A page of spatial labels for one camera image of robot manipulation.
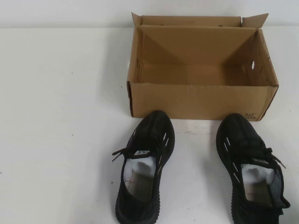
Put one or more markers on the white paper shoe stuffing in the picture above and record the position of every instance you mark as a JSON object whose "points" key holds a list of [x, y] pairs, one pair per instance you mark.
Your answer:
{"points": [[142, 166], [249, 171]]}

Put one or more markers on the black sneaker with white logo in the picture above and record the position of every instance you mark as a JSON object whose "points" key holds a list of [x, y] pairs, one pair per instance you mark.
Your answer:
{"points": [[125, 184]]}

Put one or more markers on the brown cardboard shoe box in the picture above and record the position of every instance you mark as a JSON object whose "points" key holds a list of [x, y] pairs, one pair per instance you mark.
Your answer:
{"points": [[187, 100]]}

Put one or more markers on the black sneaker with grey lining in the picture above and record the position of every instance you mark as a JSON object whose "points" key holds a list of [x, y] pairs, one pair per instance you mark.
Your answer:
{"points": [[233, 133]]}

